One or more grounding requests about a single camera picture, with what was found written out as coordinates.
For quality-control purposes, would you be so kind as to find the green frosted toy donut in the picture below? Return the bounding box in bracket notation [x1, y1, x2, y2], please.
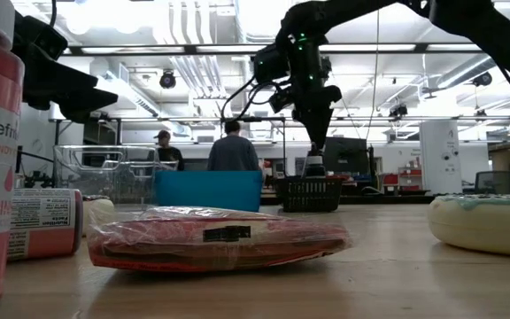
[427, 193, 510, 259]

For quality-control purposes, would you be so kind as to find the white pillar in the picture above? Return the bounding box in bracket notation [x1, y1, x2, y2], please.
[419, 120, 463, 195]

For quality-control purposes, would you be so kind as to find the clear plastic bin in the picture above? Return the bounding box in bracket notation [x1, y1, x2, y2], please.
[52, 144, 180, 209]

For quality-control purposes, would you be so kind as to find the black slotted plastic basket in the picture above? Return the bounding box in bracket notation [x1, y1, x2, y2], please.
[275, 175, 344, 214]

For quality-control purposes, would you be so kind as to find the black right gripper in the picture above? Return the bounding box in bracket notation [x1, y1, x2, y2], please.
[290, 82, 344, 154]

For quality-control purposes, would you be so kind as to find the person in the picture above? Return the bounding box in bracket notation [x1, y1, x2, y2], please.
[206, 120, 260, 173]
[152, 129, 185, 172]

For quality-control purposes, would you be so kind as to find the chocolate frosted toy donut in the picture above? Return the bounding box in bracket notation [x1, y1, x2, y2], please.
[81, 196, 117, 237]

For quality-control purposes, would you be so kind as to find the red storage shelf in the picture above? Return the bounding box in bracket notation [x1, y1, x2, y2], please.
[382, 167, 424, 192]

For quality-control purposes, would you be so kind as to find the black food colouring bottle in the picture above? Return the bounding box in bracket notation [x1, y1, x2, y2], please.
[304, 150, 327, 178]

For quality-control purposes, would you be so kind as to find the blue plastic bin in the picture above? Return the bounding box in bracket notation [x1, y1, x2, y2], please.
[153, 170, 264, 213]

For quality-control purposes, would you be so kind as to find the red popcorn packet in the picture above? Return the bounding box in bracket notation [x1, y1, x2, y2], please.
[85, 206, 353, 273]

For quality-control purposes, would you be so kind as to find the black aluminium table frame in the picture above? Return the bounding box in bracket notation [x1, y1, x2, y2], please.
[259, 194, 436, 206]

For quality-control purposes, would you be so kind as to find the black metal room frame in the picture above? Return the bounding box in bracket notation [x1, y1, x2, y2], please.
[53, 115, 288, 172]

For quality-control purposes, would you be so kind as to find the black computer monitor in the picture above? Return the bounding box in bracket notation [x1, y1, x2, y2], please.
[323, 136, 370, 176]

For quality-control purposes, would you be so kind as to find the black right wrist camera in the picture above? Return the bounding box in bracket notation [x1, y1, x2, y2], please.
[268, 86, 296, 114]

